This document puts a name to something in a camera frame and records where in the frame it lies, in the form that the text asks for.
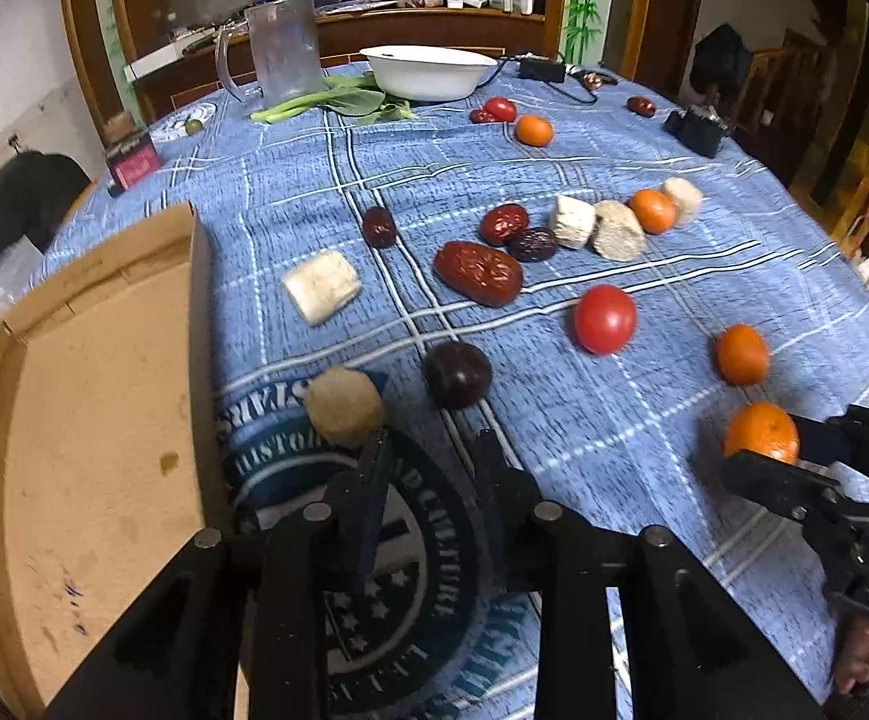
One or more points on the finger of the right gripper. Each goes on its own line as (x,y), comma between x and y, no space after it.
(783,489)
(840,439)

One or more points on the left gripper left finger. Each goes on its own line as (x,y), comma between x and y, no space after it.
(327,546)

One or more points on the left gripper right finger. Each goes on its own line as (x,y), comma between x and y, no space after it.
(546,548)

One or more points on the orange tangerine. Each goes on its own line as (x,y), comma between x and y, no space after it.
(764,429)
(655,212)
(742,355)
(535,131)

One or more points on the round beige cake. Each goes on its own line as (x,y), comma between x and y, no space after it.
(344,406)

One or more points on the dark plum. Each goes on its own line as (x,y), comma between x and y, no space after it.
(457,375)

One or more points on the large red tomato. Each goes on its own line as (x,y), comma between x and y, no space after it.
(605,319)

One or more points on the white rice cake block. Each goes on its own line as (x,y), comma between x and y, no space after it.
(322,285)

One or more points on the large red jujube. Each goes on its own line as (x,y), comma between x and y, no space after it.
(484,275)

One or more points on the white cake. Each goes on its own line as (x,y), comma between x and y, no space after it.
(686,197)

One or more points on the beige cake cylinder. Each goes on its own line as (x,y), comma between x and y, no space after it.
(617,233)

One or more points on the dark wrinkled jujube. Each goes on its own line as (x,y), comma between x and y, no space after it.
(532,244)

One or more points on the white cake cube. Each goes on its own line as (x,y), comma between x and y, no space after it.
(572,221)

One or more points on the right hand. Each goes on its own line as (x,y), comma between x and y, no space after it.
(851,667)

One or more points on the cardboard tray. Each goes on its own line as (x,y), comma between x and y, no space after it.
(108,452)

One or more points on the blue plaid tablecloth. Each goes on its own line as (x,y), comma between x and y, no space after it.
(628,439)

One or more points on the small dark jujube left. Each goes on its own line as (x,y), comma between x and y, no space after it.
(379,229)

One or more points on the black small device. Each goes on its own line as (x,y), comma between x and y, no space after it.
(699,128)

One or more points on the far right jujube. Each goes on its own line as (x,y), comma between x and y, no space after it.
(642,106)

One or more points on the clear plastic bag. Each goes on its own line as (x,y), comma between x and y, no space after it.
(17,265)

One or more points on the pink labelled jar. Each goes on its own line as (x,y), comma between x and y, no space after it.
(130,153)

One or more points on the green leafy vegetable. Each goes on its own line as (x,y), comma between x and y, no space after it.
(357,96)

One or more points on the far small red jujube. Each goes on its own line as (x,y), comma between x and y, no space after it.
(480,116)

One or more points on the far red tomato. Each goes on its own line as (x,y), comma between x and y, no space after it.
(501,110)

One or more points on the white bowl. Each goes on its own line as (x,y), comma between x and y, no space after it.
(427,74)

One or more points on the black power adapter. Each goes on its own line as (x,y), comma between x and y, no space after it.
(541,70)

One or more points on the wooden sideboard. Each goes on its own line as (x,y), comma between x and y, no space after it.
(341,37)

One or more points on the clear plastic pitcher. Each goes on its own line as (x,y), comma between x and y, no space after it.
(284,48)

